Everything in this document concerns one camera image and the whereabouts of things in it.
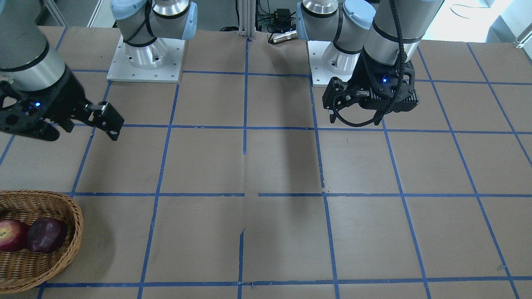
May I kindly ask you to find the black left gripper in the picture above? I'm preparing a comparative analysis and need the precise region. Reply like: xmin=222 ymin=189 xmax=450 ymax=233
xmin=323 ymin=50 xmax=406 ymax=124

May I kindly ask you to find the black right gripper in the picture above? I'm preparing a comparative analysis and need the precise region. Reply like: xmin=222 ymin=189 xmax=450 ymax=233
xmin=39 ymin=74 xmax=125 ymax=141

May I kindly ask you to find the dark red apple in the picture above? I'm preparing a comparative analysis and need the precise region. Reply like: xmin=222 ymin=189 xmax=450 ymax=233
xmin=27 ymin=217 xmax=68 ymax=254

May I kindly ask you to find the red yellow apple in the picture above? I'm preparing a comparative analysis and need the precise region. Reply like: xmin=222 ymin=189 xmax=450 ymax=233
xmin=0 ymin=219 xmax=30 ymax=252

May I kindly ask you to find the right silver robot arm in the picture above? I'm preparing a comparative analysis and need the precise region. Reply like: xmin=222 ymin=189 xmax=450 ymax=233
xmin=0 ymin=0 xmax=198 ymax=141

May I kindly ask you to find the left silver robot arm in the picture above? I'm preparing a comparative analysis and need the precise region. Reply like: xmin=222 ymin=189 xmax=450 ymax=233
xmin=296 ymin=0 xmax=443 ymax=127

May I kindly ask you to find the woven wicker basket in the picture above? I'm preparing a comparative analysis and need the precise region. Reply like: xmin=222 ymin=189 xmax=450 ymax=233
xmin=0 ymin=190 xmax=84 ymax=294

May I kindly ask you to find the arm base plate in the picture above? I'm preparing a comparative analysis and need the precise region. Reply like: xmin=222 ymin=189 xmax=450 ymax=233
xmin=307 ymin=40 xmax=359 ymax=87
xmin=107 ymin=38 xmax=186 ymax=83

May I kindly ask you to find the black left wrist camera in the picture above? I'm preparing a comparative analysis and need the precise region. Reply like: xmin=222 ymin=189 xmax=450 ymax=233
xmin=360 ymin=60 xmax=420 ymax=113

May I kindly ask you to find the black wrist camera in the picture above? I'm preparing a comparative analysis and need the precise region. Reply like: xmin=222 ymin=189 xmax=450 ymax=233
xmin=0 ymin=80 xmax=60 ymax=142
xmin=360 ymin=60 xmax=420 ymax=113

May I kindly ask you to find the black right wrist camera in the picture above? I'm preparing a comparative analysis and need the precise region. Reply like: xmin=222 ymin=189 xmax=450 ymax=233
xmin=0 ymin=80 xmax=60 ymax=142

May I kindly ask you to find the rear aluminium frame post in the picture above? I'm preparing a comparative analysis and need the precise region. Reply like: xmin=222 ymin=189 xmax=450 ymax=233
xmin=237 ymin=0 xmax=257 ymax=39

